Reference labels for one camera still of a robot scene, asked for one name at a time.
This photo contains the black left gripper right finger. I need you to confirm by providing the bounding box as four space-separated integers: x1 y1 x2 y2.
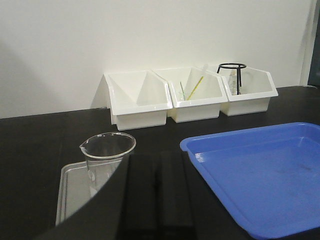
158 151 194 240

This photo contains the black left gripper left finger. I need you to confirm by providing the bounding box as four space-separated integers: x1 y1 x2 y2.
121 154 158 240

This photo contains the grey pegboard drying rack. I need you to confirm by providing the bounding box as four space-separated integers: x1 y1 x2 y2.
307 0 320 87

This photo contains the clear glass beaker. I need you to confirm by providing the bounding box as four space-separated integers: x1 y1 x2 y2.
79 132 136 197

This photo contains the grey metal tray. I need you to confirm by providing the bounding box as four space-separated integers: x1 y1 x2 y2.
55 159 123 227

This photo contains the blue plastic tray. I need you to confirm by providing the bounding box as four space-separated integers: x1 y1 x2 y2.
180 122 320 240

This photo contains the left white storage bin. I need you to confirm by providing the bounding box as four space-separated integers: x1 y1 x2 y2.
105 70 173 131

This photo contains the white storage bin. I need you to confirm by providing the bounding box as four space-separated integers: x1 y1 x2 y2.
153 67 228 123
105 70 173 131
209 65 278 117

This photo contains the middle white storage bin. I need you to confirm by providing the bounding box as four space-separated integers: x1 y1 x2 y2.
153 67 228 123

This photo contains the green plastic stick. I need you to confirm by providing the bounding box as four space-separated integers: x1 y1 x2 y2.
179 81 186 101

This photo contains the right white storage bin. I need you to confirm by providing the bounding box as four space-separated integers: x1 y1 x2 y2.
209 65 278 117

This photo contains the clear glass flask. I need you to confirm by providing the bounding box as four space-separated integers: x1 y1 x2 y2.
228 69 253 96

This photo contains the black wire tripod stand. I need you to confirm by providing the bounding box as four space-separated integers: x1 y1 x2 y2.
216 62 247 96

